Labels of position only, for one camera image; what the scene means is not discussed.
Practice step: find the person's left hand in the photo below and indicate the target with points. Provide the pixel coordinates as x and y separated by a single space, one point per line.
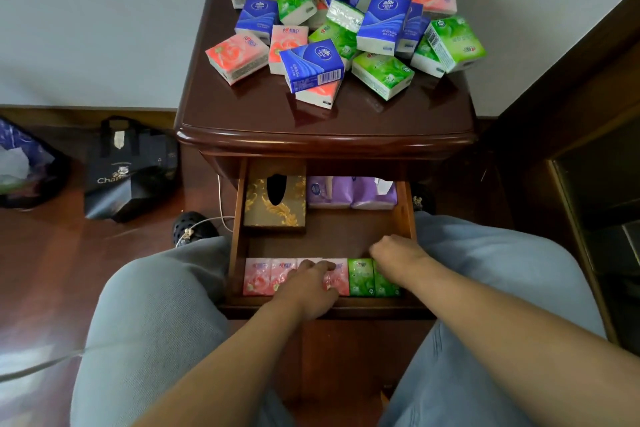
306 291

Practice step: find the person's right hand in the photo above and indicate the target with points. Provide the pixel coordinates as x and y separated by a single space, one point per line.
402 257

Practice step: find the person's left fingers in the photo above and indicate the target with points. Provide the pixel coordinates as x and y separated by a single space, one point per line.
316 267

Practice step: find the person's right fingers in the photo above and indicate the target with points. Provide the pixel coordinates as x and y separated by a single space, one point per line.
382 251

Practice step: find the person's right forearm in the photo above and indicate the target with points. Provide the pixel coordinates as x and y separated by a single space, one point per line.
505 336

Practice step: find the person's left forearm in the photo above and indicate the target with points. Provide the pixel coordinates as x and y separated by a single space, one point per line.
235 366

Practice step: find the green tissue pack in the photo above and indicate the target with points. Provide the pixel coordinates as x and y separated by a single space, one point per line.
386 286
361 277

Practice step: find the wooden nightstand drawer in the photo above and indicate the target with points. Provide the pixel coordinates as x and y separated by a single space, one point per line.
330 236

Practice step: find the purple tissue pack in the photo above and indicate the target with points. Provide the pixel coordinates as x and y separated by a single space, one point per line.
372 194
330 191

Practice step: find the black clog shoe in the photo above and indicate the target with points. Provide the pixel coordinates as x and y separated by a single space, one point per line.
195 227
424 199

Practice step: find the gold patterned tissue box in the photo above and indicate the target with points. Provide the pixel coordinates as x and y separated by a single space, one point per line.
275 201

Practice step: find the person's right leg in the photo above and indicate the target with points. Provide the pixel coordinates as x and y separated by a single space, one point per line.
500 261

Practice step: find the person's leg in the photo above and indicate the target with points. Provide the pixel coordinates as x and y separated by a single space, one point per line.
150 331
500 261

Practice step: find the dark wooden nightstand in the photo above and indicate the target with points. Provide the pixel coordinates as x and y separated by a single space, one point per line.
325 121

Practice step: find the person's left leg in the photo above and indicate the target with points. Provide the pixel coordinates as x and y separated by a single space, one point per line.
150 331

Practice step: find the black paper shopping bag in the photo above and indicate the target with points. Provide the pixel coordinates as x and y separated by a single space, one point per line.
130 171

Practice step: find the dark wooden cabinet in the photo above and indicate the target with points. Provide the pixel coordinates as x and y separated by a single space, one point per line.
575 166

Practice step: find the pile of colourful tissue packets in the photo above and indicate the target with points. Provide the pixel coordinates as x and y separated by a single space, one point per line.
345 21

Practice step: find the blue plastic bag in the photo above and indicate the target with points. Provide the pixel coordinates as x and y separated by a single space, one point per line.
27 166

